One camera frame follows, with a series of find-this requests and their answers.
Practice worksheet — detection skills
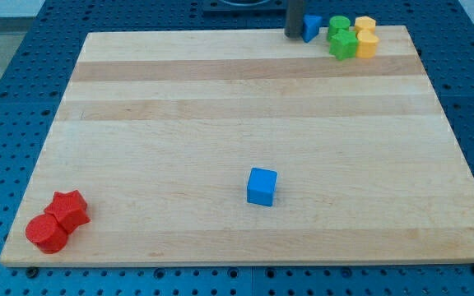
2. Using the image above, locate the yellow pentagon block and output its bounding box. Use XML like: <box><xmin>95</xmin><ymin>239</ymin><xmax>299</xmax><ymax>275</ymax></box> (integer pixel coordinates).
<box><xmin>354</xmin><ymin>16</ymin><xmax>377</xmax><ymax>33</ymax></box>

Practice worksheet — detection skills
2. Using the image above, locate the green cylinder block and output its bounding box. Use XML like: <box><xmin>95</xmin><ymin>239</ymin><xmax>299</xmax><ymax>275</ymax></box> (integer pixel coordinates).
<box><xmin>327</xmin><ymin>15</ymin><xmax>351</xmax><ymax>41</ymax></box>

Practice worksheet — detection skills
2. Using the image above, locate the red cylinder block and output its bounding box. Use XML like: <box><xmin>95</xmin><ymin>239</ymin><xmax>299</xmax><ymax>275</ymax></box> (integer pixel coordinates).
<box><xmin>26</xmin><ymin>214</ymin><xmax>68</xmax><ymax>254</ymax></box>

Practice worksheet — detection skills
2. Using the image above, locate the blue triangle block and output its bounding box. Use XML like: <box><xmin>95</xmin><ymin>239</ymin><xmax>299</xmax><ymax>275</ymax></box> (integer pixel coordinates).
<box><xmin>301</xmin><ymin>14</ymin><xmax>323</xmax><ymax>43</ymax></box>

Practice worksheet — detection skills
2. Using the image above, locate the blue cube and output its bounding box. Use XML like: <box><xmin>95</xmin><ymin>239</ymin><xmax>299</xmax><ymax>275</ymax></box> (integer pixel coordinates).
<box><xmin>246</xmin><ymin>168</ymin><xmax>277</xmax><ymax>206</ymax></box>

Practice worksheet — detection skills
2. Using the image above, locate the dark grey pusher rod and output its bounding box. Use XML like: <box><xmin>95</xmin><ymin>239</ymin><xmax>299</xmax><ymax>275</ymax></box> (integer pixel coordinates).
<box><xmin>284</xmin><ymin>0</ymin><xmax>305</xmax><ymax>39</ymax></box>

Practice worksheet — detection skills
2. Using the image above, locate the red star block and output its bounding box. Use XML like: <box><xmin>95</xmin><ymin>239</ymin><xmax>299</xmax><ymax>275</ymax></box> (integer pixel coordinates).
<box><xmin>44</xmin><ymin>190</ymin><xmax>91</xmax><ymax>234</ymax></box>

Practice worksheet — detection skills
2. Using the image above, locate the green star block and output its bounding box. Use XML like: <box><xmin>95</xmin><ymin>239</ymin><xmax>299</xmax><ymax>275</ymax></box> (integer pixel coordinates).
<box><xmin>329</xmin><ymin>30</ymin><xmax>359</xmax><ymax>61</ymax></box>

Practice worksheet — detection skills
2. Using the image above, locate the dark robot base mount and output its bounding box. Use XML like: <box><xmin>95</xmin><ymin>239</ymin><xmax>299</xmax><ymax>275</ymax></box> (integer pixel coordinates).
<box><xmin>202</xmin><ymin>0</ymin><xmax>287</xmax><ymax>14</ymax></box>

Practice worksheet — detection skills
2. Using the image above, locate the yellow heart block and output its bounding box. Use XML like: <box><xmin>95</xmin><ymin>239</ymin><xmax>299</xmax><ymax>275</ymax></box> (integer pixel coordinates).
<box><xmin>355</xmin><ymin>30</ymin><xmax>379</xmax><ymax>58</ymax></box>

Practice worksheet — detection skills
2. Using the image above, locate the wooden board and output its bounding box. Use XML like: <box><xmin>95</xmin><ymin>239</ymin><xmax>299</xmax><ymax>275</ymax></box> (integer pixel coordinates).
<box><xmin>0</xmin><ymin>25</ymin><xmax>474</xmax><ymax>267</ymax></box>

